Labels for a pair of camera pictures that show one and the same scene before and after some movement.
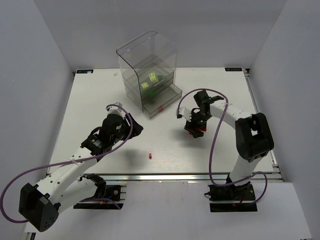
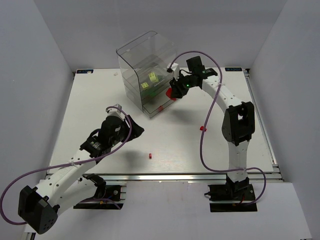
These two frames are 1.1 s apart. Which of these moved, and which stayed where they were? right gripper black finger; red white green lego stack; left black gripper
Moved: right gripper black finger; red white green lego stack
Stayed: left black gripper
